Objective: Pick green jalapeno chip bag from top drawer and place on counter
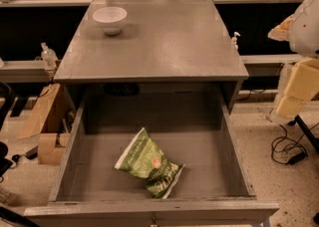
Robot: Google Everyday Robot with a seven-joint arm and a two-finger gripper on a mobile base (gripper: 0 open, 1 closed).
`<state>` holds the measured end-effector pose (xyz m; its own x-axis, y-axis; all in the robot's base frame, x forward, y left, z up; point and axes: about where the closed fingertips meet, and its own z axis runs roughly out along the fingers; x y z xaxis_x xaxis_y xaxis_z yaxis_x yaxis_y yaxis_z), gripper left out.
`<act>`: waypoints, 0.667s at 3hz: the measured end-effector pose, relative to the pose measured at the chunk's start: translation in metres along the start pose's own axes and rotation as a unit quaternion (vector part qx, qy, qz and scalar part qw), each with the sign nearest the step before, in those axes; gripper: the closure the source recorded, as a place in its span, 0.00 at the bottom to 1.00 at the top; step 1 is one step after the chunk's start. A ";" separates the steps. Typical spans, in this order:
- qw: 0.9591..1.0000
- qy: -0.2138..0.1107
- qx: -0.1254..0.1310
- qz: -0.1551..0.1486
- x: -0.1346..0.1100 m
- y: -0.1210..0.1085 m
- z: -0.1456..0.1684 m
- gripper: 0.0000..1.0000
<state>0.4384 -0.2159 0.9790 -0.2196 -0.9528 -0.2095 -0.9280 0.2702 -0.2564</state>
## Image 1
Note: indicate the black power adapter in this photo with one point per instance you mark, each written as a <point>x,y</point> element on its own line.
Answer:
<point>296,158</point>

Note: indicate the clear pump bottle left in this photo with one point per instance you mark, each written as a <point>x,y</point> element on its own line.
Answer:
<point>48,56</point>

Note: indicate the white bowl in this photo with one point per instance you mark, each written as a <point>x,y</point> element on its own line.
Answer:
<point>111,19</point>

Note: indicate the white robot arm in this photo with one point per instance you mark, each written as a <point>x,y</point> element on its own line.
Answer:
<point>303,40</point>

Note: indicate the green jalapeno chip bag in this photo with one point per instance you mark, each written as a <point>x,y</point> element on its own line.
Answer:
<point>144,159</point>

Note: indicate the small white pump bottle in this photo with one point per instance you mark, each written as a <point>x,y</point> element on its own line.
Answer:
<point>234,39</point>

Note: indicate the grey wooden cabinet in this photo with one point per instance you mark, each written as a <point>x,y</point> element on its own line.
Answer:
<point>161,41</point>

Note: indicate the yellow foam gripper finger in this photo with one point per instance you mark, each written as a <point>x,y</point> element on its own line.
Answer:
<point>301,88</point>
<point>281,31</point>

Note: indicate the brown cardboard box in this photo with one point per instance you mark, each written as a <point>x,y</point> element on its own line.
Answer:
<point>46,121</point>

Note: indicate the open grey top drawer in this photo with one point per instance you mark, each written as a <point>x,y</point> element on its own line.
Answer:
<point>191,128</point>

